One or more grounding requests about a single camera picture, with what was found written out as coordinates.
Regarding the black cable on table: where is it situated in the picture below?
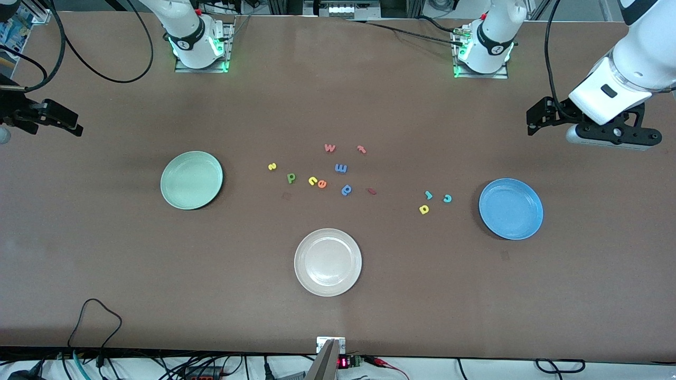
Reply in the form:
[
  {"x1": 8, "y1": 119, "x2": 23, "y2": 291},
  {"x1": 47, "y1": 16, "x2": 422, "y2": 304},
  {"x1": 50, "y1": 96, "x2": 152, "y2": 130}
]
[{"x1": 346, "y1": 16, "x2": 465, "y2": 47}]

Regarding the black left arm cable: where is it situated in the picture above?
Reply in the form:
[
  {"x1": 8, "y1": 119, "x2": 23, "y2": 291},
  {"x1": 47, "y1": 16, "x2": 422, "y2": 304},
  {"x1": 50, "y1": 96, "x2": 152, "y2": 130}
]
[{"x1": 544, "y1": 0, "x2": 562, "y2": 106}]

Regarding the black coiled cable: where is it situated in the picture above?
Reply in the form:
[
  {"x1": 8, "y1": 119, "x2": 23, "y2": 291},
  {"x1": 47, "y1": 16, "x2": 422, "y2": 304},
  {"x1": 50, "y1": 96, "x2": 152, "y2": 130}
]
[{"x1": 535, "y1": 359, "x2": 586, "y2": 373}]

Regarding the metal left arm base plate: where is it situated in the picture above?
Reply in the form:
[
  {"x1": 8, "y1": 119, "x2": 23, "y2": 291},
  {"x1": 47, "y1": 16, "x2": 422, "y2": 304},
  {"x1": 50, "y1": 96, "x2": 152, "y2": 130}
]
[{"x1": 452, "y1": 26, "x2": 510, "y2": 80}]

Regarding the blue printed box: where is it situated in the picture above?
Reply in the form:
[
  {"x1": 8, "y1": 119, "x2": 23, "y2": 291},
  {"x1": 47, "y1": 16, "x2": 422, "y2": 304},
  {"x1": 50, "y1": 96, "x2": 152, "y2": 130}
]
[{"x1": 0, "y1": 11, "x2": 32, "y2": 53}]

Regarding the red clip lead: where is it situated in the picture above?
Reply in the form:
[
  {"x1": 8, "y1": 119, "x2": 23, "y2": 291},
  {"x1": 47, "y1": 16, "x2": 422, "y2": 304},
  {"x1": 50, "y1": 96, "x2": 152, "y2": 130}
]
[{"x1": 364, "y1": 356, "x2": 410, "y2": 379}]

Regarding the thin black looped cable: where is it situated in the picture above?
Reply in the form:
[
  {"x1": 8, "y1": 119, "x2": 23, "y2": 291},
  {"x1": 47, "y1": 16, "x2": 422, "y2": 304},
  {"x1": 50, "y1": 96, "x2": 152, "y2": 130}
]
[{"x1": 68, "y1": 299, "x2": 123, "y2": 366}]

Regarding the blue plate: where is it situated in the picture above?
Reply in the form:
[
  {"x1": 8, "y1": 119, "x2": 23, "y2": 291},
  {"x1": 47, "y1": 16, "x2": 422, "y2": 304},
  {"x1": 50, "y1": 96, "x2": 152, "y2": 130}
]
[{"x1": 478, "y1": 178, "x2": 544, "y2": 241}]

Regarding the white power strip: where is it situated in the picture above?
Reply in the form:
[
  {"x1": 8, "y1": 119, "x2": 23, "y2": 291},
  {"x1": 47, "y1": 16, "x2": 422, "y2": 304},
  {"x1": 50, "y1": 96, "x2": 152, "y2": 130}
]
[{"x1": 304, "y1": 0, "x2": 381, "y2": 19}]

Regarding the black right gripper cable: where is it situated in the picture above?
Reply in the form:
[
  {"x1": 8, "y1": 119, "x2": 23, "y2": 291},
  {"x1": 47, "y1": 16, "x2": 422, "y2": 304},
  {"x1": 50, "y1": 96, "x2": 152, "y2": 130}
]
[{"x1": 0, "y1": 0, "x2": 67, "y2": 94}]

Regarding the green plate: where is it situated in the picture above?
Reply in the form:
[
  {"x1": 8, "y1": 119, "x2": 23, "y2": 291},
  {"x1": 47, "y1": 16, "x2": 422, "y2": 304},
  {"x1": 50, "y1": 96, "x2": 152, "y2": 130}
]
[{"x1": 160, "y1": 151, "x2": 224, "y2": 211}]

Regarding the grey front camera mount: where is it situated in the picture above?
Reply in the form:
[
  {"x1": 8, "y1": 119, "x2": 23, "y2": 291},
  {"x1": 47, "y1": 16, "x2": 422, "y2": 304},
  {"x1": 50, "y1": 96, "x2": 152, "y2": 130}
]
[{"x1": 306, "y1": 337, "x2": 346, "y2": 380}]

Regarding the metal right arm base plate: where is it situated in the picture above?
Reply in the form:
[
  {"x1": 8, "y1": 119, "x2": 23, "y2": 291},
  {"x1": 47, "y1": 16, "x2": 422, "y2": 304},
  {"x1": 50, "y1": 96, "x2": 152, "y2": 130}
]
[{"x1": 175, "y1": 21, "x2": 236, "y2": 73}]

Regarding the white plate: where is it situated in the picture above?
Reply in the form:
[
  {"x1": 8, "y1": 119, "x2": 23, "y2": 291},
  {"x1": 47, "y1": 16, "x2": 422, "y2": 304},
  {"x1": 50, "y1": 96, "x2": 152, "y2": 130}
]
[{"x1": 294, "y1": 228, "x2": 363, "y2": 297}]

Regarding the black right arm base cable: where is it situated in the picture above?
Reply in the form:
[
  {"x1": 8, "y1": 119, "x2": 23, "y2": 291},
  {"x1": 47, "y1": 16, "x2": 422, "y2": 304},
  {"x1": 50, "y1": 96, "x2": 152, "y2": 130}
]
[{"x1": 48, "y1": 0, "x2": 155, "y2": 84}]

